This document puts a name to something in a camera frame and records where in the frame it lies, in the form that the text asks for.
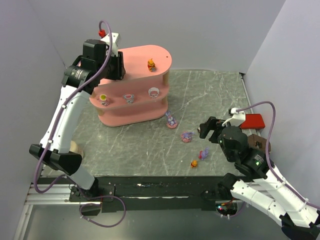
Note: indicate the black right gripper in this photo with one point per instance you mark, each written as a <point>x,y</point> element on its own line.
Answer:
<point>208,126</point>

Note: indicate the beige round disc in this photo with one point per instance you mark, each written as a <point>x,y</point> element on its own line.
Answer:
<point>74,148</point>

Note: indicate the pink cloud toy blue bows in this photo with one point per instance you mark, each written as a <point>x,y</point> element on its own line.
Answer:
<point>129,98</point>

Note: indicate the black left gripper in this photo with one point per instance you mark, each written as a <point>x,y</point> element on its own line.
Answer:
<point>118,66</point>

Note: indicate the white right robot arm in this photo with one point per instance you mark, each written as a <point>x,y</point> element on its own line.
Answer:
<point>297,219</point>

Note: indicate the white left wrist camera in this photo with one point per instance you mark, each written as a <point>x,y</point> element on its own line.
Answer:
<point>112,41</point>

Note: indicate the pink cup toy yellow top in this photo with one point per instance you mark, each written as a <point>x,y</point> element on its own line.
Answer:
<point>104,100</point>

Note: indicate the pink three-tier wooden shelf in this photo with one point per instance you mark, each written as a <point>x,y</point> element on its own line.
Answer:
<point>137,80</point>

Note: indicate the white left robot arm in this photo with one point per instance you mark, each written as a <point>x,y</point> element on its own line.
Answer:
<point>100,59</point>

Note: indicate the orange bear toy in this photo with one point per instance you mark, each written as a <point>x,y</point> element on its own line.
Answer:
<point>194,164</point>
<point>151,65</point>

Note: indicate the pink white frilly toy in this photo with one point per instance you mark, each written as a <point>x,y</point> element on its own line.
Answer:
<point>153,92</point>

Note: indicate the black base frame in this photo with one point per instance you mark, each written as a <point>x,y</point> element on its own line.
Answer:
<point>144,193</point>

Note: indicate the small purple bunny toy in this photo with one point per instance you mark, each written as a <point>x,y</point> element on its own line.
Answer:
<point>203,154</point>

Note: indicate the red box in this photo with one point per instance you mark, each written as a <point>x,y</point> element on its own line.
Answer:
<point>253,121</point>

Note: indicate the green brown tape roll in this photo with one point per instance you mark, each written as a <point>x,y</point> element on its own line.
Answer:
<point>257,142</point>

